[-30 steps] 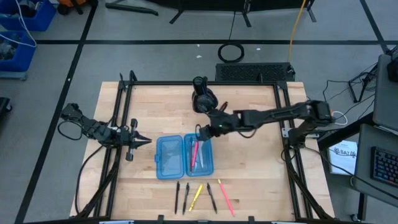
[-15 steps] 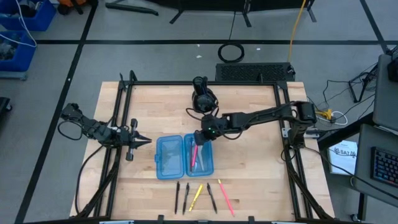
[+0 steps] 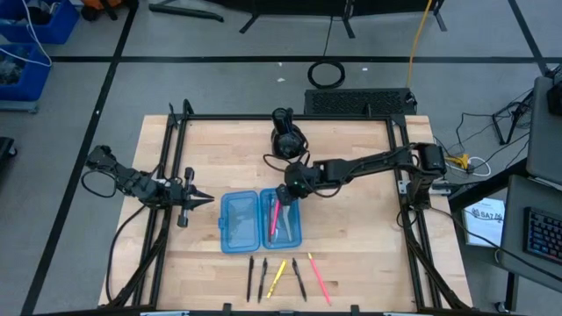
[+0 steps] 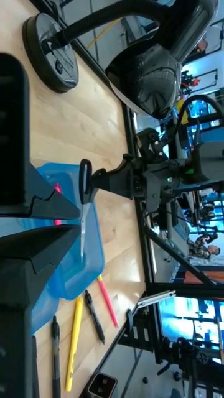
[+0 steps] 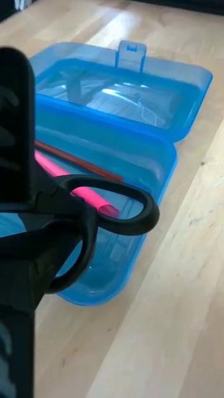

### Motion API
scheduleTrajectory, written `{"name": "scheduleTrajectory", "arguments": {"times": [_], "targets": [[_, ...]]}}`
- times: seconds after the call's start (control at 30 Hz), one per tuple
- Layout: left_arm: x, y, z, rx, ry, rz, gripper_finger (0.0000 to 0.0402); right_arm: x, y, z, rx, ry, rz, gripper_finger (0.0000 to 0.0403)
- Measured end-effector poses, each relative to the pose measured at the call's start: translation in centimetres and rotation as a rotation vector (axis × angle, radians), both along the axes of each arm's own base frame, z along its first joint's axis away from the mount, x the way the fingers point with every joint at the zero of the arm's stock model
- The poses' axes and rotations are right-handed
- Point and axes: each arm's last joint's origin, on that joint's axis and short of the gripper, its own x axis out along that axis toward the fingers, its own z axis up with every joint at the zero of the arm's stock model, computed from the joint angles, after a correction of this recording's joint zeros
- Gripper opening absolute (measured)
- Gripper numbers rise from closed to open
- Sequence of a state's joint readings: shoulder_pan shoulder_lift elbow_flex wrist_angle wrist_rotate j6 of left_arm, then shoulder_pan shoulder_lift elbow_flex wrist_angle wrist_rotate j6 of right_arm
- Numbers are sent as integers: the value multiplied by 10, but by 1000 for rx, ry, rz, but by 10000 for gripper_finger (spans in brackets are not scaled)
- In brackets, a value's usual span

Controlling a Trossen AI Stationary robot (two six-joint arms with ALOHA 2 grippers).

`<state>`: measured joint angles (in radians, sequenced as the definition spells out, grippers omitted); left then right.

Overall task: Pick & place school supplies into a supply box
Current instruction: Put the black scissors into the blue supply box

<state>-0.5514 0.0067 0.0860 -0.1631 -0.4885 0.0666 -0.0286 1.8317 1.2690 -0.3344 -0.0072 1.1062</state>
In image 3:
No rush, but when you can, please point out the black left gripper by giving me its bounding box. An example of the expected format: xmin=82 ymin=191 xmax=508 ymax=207
xmin=168 ymin=166 xmax=217 ymax=228

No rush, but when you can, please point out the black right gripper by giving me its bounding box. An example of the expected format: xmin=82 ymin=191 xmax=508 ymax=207
xmin=275 ymin=162 xmax=318 ymax=206

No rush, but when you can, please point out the pink highlighter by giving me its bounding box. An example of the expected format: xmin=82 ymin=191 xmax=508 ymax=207
xmin=270 ymin=198 xmax=282 ymax=237

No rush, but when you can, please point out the blue plastic supply box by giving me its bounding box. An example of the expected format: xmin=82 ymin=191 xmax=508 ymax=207
xmin=218 ymin=187 xmax=304 ymax=255

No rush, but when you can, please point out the yellow highlighter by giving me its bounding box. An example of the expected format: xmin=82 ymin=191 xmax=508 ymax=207
xmin=265 ymin=258 xmax=289 ymax=299

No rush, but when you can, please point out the black clear-barrel pen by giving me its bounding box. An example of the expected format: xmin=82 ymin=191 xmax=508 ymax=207
xmin=291 ymin=256 xmax=308 ymax=303
xmin=256 ymin=256 xmax=269 ymax=305

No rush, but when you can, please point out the pink pencil yellow eraser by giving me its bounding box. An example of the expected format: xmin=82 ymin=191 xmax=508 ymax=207
xmin=306 ymin=252 xmax=333 ymax=306

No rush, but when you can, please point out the black marker pen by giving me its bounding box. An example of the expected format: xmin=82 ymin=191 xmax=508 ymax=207
xmin=245 ymin=255 xmax=256 ymax=304

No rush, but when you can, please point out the black desk lamp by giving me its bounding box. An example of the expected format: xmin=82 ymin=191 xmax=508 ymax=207
xmin=270 ymin=106 xmax=308 ymax=160

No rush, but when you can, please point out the black perforated computer case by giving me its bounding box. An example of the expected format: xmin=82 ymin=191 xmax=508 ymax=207
xmin=303 ymin=87 xmax=418 ymax=117

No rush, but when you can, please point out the yellow power plug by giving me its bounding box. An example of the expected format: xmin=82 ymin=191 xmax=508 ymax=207
xmin=443 ymin=153 xmax=471 ymax=171

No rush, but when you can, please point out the black floor bar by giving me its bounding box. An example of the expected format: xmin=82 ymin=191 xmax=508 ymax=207
xmin=148 ymin=3 xmax=225 ymax=24

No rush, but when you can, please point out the black partition screen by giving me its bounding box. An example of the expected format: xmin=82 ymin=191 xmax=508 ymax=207
xmin=205 ymin=0 xmax=449 ymax=40

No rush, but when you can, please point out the black caster object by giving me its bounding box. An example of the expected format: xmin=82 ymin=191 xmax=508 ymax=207
xmin=0 ymin=136 xmax=18 ymax=170

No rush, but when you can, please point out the blue storage bin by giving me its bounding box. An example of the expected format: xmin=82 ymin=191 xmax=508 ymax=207
xmin=0 ymin=42 xmax=53 ymax=103
xmin=0 ymin=0 xmax=81 ymax=46

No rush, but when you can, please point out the white paper sheet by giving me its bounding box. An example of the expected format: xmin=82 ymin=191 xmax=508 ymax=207
xmin=463 ymin=197 xmax=506 ymax=248

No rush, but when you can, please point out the grey cart base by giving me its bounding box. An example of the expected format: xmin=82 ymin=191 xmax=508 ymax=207
xmin=0 ymin=99 xmax=39 ymax=114

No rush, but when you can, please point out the orange and black bag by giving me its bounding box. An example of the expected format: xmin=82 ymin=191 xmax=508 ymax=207
xmin=81 ymin=0 xmax=137 ymax=22

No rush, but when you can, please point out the black tripod stand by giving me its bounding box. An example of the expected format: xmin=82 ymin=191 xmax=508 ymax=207
xmin=491 ymin=90 xmax=535 ymax=146

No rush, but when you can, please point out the grey desk top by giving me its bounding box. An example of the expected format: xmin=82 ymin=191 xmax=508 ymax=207
xmin=498 ymin=174 xmax=562 ymax=293
xmin=525 ymin=75 xmax=562 ymax=185

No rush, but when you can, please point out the black keyboard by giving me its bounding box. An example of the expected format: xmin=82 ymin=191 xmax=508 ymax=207
xmin=522 ymin=205 xmax=562 ymax=267

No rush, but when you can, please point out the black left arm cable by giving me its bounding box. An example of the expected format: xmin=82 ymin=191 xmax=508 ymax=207
xmin=104 ymin=204 xmax=148 ymax=305

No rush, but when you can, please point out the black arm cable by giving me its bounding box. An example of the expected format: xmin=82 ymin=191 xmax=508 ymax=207
xmin=104 ymin=204 xmax=148 ymax=305
xmin=397 ymin=205 xmax=562 ymax=273

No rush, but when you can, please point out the black coiled cable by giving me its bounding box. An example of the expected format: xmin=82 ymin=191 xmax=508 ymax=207
xmin=306 ymin=60 xmax=347 ymax=90

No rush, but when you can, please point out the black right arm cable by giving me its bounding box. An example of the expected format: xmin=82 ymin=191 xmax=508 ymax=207
xmin=397 ymin=205 xmax=562 ymax=273

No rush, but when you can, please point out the yellow cable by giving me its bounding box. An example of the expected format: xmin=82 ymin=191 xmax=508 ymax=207
xmin=404 ymin=0 xmax=435 ymax=89

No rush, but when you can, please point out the white cable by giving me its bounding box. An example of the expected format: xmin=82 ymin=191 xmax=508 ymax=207
xmin=0 ymin=0 xmax=53 ymax=68

